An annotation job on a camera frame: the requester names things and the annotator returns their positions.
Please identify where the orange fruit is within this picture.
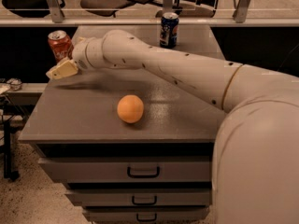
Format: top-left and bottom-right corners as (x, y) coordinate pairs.
(117, 95), (144, 123)

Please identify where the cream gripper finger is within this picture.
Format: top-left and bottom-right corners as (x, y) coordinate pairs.
(46, 58), (78, 79)

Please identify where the red coke can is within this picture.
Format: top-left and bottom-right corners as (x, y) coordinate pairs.
(48, 30), (73, 63)

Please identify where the bottom grey drawer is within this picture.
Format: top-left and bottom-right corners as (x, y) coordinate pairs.
(82, 206), (209, 223)

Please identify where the black stand left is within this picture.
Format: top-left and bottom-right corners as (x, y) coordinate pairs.
(0, 95), (21, 182)

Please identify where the blue pepsi can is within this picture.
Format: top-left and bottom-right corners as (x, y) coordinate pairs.
(160, 12), (179, 49)

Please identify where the dark office chair middle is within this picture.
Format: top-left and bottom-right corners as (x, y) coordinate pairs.
(80, 0), (135, 17)

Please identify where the grey drawer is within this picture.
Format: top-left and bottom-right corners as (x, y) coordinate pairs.
(38, 156), (211, 183)
(82, 206), (209, 223)
(65, 189), (211, 207)

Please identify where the middle grey drawer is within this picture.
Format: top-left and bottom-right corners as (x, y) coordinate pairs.
(65, 189), (211, 207)

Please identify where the small round object left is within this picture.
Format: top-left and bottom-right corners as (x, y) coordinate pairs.
(7, 78), (22, 91)

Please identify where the metal railing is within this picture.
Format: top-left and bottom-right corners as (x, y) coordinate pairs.
(0, 0), (299, 27)

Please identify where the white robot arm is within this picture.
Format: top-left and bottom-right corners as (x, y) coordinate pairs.
(47, 30), (299, 224)

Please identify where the grey drawer cabinet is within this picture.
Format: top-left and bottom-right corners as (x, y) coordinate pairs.
(18, 24), (228, 224)

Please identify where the dark office chair left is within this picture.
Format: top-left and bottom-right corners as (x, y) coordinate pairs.
(1, 0), (66, 19)

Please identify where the top grey drawer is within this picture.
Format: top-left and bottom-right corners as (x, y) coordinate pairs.
(38, 156), (211, 183)

